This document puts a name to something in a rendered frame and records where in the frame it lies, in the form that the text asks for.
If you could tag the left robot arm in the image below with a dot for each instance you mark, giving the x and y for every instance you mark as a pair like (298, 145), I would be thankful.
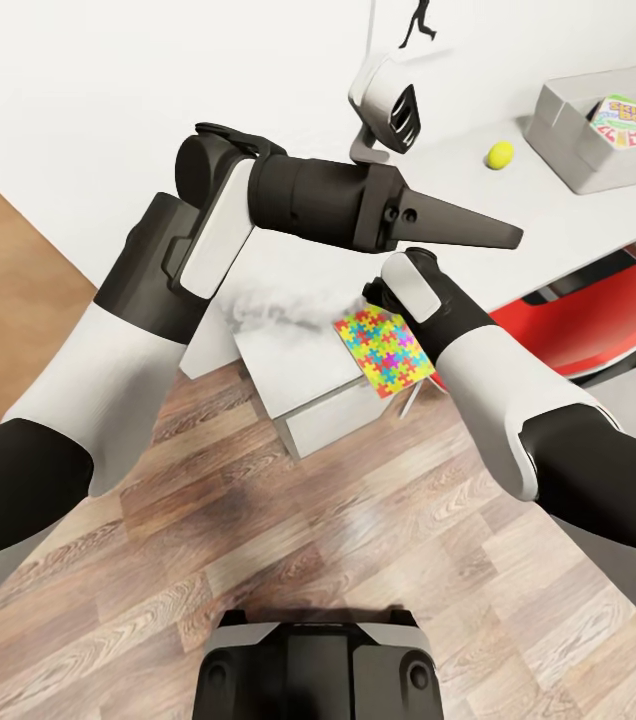
(85, 422)

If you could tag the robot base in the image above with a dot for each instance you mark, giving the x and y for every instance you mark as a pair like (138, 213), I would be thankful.
(318, 671)

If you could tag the tennis ball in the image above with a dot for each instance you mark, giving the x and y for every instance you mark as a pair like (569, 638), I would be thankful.
(500, 155)

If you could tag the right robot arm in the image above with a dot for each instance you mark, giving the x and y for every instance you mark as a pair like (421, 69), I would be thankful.
(542, 438)

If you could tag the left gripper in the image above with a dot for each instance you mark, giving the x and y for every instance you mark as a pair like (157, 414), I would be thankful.
(370, 209)

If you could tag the jigsaw puzzle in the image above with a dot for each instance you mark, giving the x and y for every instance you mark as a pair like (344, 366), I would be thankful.
(385, 349)

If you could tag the board game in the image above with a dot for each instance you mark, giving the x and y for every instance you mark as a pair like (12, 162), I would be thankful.
(616, 118)

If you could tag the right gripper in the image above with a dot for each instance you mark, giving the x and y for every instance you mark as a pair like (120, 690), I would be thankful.
(375, 294)

